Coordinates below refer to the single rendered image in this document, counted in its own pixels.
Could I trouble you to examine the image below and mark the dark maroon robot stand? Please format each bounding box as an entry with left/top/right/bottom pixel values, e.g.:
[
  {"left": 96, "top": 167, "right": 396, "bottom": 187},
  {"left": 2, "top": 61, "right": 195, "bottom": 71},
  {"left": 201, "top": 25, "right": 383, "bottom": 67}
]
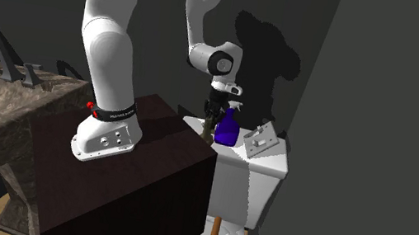
[{"left": 12, "top": 77, "right": 225, "bottom": 235}]

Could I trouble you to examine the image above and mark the grey flat rectangular plate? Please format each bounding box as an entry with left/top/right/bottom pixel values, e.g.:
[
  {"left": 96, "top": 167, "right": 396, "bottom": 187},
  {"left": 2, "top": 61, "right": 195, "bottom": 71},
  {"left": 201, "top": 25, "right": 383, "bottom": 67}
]
[{"left": 240, "top": 116, "right": 283, "bottom": 163}]

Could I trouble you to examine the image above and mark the blue spray bottle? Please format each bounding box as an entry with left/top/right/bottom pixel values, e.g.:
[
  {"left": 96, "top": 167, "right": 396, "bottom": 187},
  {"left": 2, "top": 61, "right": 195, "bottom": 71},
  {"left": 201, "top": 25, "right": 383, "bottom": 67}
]
[{"left": 212, "top": 98, "right": 246, "bottom": 148}]

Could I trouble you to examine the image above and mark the white toilet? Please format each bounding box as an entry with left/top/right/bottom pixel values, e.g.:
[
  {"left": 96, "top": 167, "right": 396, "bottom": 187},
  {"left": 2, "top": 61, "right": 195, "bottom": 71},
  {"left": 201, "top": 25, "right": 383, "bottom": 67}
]
[{"left": 167, "top": 113, "right": 295, "bottom": 235}]

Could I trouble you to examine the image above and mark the grey sink faucet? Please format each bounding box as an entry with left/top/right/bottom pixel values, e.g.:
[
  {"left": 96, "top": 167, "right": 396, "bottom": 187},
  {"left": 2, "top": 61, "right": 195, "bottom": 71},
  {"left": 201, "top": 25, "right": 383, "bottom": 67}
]
[{"left": 0, "top": 25, "right": 49, "bottom": 90}]

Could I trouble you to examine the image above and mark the olive brown slender object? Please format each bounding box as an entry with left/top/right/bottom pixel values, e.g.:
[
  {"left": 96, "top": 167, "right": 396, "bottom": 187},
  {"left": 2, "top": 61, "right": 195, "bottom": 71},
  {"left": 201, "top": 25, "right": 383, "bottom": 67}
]
[{"left": 199, "top": 115, "right": 219, "bottom": 147}]

